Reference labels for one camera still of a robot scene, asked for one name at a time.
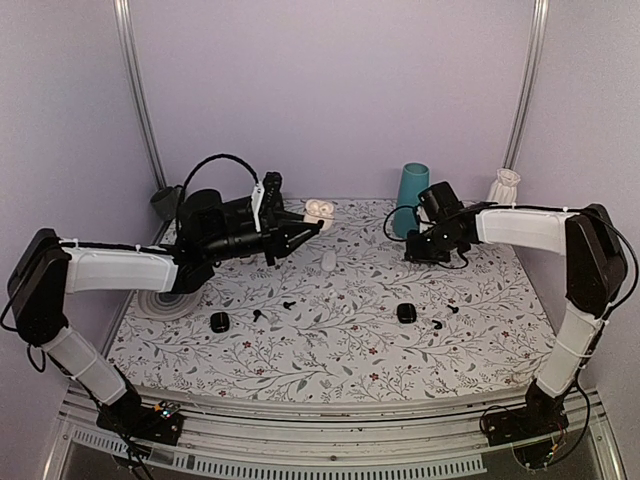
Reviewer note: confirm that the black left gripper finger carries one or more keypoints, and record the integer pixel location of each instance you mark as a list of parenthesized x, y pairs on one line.
[(289, 218), (292, 235)]

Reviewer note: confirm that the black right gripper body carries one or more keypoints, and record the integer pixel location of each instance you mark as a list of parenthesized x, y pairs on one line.
[(436, 248)]

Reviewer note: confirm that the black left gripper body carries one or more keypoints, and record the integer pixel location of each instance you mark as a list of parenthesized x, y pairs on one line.
[(222, 247)]

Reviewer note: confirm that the white earbud charging case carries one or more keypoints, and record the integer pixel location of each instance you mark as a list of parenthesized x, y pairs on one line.
[(319, 210)]

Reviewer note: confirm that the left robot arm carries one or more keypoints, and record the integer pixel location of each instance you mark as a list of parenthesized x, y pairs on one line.
[(52, 268)]

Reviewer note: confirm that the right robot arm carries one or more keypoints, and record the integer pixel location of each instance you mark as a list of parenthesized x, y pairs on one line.
[(565, 260)]

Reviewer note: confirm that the white oval earbud case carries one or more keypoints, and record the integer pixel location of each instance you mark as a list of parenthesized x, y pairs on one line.
[(328, 261)]

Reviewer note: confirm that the black earbud case left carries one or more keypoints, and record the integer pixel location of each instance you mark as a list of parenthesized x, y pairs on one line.
[(219, 322)]

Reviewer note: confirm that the black earbud case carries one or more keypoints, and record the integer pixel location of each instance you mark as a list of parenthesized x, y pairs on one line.
[(219, 322), (406, 313)]

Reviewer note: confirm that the black earbud case right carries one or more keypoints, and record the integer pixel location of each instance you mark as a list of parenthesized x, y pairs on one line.
[(406, 313)]

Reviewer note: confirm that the dark green ceramic mug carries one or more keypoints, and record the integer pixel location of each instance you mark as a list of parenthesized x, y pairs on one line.
[(165, 202)]

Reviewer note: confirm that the teal plastic cup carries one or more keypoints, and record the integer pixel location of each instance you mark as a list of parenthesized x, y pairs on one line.
[(415, 178)]

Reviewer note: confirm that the white ribbed vase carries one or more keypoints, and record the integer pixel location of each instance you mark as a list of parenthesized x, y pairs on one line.
[(503, 189)]

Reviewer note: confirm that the white ribbed plate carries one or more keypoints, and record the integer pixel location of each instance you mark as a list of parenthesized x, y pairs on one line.
[(165, 306)]

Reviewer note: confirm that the floral patterned table mat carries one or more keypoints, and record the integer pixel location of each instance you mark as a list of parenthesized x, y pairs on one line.
[(186, 355)]

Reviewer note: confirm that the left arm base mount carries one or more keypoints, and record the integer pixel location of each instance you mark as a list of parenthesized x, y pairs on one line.
[(140, 422)]

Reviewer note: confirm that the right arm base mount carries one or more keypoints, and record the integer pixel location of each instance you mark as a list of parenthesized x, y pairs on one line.
[(501, 425)]

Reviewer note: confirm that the aluminium front rail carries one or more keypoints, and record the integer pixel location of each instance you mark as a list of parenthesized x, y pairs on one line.
[(410, 439)]

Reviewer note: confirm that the aluminium frame post left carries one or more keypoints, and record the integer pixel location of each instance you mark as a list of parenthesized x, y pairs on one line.
[(124, 26)]

